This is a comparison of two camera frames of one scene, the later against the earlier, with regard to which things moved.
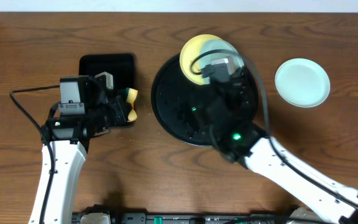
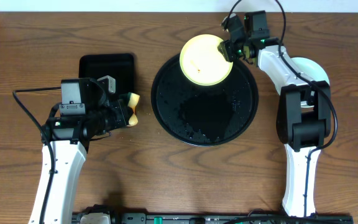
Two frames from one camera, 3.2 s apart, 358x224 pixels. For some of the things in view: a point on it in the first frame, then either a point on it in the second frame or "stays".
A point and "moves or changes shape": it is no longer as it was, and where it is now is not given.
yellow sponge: x=130 y=95 moves or changes shape
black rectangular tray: x=122 y=66 stays
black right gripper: x=221 y=83 to x=227 y=50
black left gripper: x=122 y=107 stays
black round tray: x=179 y=107 stays
